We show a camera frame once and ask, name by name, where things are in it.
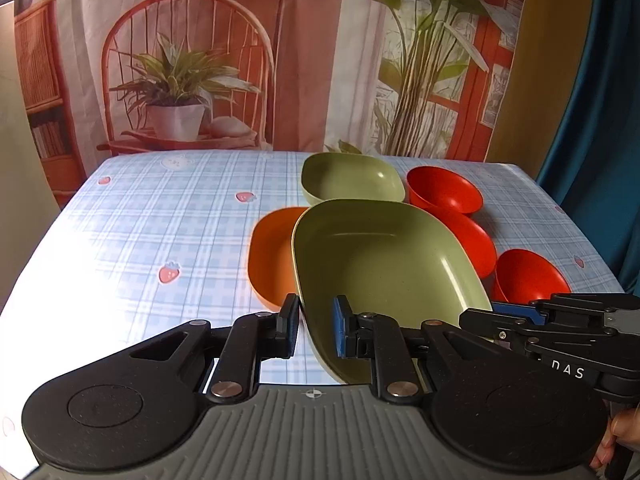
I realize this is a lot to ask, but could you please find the green square plate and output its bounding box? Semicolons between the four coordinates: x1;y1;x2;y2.
300;153;406;205
291;200;491;384

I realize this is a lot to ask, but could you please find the near red bowl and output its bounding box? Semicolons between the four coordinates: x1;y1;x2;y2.
489;248;572;304

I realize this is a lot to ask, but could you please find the person's right hand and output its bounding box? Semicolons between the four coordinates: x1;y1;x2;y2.
590;408;640;470

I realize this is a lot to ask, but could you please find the orange square plate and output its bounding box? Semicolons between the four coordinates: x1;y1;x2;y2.
247;207;307;312

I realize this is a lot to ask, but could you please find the middle red bowl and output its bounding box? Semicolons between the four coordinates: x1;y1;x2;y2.
433;209;498;280

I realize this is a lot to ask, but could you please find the far red bowl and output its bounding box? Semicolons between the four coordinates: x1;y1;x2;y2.
406;166;484;216

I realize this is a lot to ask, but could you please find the printed room backdrop cloth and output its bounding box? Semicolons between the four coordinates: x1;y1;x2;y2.
14;0;524;205

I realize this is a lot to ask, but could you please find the blue checked tablecloth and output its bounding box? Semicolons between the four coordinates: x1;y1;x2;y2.
1;152;622;396

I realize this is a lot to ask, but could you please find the red bowl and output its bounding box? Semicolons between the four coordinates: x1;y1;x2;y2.
406;166;484;216
433;209;498;280
489;248;572;304

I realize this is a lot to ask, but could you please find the teal curtain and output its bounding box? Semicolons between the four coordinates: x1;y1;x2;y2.
537;0;639;295

